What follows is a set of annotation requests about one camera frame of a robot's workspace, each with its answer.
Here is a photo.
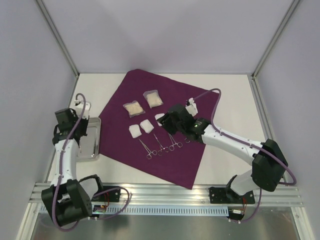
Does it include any gauze packet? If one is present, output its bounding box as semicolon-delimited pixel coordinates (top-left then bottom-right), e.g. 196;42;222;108
143;89;164;109
123;100;145;118

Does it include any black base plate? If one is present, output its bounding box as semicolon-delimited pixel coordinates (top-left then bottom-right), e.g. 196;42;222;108
209;186;256;205
91;185;121;203

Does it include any white gauze pad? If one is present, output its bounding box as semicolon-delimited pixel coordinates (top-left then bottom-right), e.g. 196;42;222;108
139;119;154;134
128;124;142;139
154;113;165;127

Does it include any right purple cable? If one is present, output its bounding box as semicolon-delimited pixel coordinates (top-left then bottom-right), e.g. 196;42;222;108
193;88;296;187

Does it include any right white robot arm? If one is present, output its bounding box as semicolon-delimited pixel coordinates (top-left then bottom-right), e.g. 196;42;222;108
157;104;288;203

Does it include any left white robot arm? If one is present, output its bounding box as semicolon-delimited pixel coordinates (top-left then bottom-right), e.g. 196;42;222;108
41;108;105;231

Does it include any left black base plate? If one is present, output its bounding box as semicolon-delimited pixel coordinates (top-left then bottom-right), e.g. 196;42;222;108
91;185;121;203

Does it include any left gauze packet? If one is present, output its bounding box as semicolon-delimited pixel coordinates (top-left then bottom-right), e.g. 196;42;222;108
123;100;145;118

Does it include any aluminium rail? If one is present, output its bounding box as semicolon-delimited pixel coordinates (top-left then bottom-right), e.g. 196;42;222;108
29;182;305;208

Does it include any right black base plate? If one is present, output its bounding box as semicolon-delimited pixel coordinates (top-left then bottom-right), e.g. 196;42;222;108
209;186;256;205

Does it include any purple cloth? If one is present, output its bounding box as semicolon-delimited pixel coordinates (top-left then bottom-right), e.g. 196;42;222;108
99;69;218;189

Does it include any left aluminium frame post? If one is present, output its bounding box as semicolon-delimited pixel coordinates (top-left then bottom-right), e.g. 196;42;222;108
34;0;80;79

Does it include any slotted cable duct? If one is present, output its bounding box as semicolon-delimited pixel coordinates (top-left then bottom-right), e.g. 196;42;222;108
39;205;230;215

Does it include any right gauze packet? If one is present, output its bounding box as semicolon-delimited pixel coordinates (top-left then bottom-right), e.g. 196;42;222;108
143;89;164;109

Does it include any right aluminium frame post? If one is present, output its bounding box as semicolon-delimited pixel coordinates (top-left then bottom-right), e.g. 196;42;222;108
251;0;302;80

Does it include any aluminium frame post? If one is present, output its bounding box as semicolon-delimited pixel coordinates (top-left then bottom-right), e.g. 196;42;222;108
251;0;302;80
34;0;80;79

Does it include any steel instrument tray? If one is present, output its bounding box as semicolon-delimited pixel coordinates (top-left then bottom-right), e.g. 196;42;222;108
77;117;101;162

